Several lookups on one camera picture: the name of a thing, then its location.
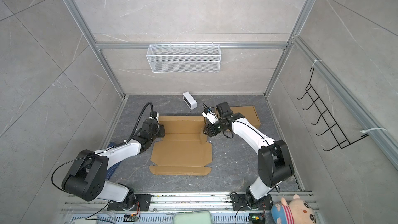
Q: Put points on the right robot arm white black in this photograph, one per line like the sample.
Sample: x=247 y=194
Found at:
x=274 y=160

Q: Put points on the cardboard box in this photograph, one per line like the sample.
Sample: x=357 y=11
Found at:
x=250 y=114

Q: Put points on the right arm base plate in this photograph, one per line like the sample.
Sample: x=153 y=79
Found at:
x=244 y=202

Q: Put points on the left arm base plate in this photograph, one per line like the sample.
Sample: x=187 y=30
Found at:
x=132 y=203

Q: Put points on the blue book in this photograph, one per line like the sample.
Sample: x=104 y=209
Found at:
x=112 y=169

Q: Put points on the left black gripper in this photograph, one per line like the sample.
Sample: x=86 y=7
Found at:
x=161 y=128

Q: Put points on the white wire mesh basket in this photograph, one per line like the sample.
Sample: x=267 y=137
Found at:
x=172 y=58

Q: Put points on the black wire hook rack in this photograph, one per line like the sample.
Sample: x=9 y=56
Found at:
x=339 y=138

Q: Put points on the cardboard sheet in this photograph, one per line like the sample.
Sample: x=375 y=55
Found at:
x=184 y=150

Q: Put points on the aluminium rail base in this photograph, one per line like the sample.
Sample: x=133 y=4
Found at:
x=161 y=207

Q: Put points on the pale green box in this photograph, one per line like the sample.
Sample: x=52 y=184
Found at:
x=200 y=217

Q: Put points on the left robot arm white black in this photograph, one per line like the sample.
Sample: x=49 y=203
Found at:
x=86 y=177

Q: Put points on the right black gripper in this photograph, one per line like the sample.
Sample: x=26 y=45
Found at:
x=212 y=131

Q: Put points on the pink plush pig toy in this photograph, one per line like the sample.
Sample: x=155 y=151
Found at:
x=297 y=211

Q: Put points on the white digital clock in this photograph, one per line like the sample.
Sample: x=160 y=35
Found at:
x=189 y=100

